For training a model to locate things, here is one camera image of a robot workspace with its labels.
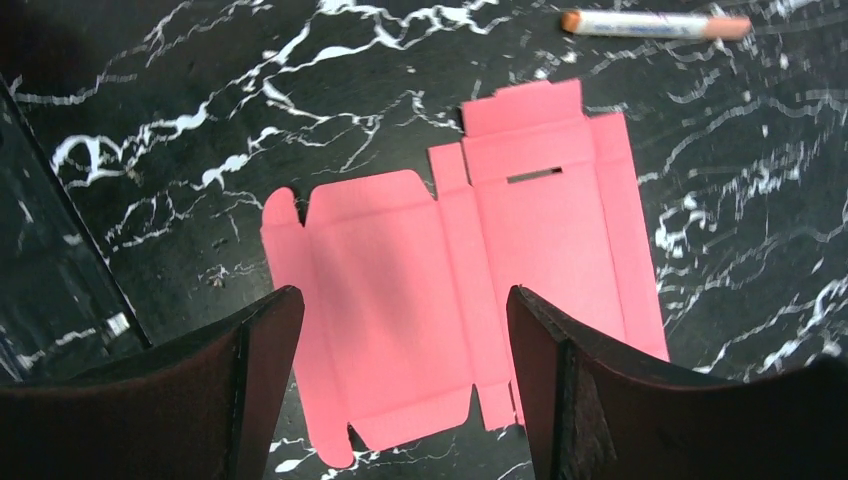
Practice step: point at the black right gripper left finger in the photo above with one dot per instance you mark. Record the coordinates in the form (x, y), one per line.
(203, 406)

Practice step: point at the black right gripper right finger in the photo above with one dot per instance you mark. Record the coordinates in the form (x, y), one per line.
(597, 408)

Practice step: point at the pink cardboard box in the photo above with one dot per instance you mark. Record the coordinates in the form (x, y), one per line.
(405, 287)

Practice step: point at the orange capped white marker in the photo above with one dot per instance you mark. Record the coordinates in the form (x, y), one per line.
(654, 25)

